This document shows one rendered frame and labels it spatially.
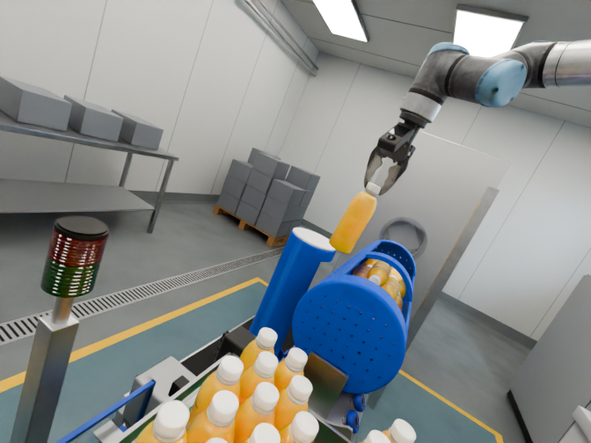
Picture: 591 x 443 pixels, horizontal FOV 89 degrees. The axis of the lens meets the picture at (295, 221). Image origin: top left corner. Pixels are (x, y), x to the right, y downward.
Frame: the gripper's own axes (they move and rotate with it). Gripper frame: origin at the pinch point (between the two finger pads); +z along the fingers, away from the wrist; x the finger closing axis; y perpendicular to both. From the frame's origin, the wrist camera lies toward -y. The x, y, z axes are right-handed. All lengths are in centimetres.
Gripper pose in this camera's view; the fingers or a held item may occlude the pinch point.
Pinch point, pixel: (374, 186)
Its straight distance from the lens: 85.0
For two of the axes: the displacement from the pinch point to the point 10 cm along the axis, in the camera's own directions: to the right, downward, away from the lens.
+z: -4.1, 8.5, 3.2
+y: 4.7, -1.1, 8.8
